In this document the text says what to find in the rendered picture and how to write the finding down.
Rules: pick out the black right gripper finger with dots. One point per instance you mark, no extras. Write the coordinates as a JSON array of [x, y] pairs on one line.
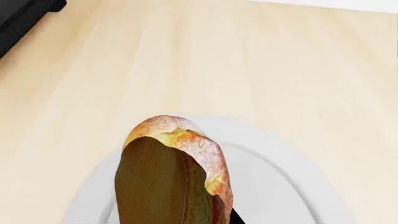
[[237, 217]]

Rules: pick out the golden brown sugar-dusted scone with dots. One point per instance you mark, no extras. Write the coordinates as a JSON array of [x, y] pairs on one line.
[[164, 177]]

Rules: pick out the black toaster oven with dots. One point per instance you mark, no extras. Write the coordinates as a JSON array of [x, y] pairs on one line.
[[18, 16]]

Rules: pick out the white round plate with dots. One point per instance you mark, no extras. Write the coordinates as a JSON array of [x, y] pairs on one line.
[[280, 182]]

